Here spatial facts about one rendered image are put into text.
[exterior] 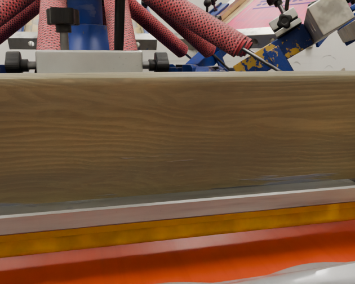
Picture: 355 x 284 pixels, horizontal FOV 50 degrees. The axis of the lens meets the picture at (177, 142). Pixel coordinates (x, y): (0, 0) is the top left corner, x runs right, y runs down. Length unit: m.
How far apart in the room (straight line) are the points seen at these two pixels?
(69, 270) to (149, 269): 0.04
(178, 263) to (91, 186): 0.07
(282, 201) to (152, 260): 0.08
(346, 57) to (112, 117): 3.20
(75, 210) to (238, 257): 0.10
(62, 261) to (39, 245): 0.02
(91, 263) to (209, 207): 0.07
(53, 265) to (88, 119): 0.09
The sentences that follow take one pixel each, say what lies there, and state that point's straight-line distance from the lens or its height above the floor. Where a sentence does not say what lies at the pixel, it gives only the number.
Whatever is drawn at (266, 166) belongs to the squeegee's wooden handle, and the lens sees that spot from 0.23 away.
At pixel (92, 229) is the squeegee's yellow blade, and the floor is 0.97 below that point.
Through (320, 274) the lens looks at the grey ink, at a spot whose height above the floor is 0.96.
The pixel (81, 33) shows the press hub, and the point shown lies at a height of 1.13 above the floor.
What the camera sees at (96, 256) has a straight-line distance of 0.24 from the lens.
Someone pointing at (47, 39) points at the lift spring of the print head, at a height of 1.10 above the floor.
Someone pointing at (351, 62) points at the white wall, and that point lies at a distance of 3.32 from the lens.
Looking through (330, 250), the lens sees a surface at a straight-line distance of 0.26.
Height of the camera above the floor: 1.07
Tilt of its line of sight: 12 degrees down
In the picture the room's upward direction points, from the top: straight up
